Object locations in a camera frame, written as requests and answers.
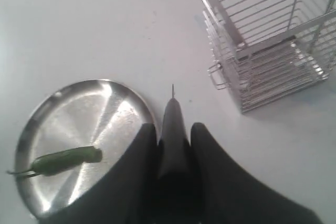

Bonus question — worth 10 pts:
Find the dark green object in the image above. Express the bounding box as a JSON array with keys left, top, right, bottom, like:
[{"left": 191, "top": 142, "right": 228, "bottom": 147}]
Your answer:
[{"left": 7, "top": 146, "right": 103, "bottom": 177}]

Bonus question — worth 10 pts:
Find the steel wire utensil basket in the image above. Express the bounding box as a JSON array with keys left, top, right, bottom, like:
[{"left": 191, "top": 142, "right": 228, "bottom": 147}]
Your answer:
[{"left": 202, "top": 0, "right": 335, "bottom": 112}]

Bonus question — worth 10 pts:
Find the black handled knife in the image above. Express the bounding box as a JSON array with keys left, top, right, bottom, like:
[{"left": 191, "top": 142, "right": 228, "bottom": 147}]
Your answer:
[{"left": 158, "top": 86, "right": 191, "bottom": 179}]

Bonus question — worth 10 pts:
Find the round steel plate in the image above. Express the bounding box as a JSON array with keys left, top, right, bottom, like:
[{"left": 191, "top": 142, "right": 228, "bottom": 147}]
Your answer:
[{"left": 15, "top": 80, "right": 155, "bottom": 218}]

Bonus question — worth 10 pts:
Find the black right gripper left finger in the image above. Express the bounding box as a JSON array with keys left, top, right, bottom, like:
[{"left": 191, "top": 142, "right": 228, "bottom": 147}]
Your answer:
[{"left": 39, "top": 123, "right": 157, "bottom": 223}]

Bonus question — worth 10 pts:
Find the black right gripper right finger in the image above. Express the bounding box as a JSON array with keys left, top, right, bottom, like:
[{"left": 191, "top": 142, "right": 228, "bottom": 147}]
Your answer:
[{"left": 191, "top": 123, "right": 322, "bottom": 223}]

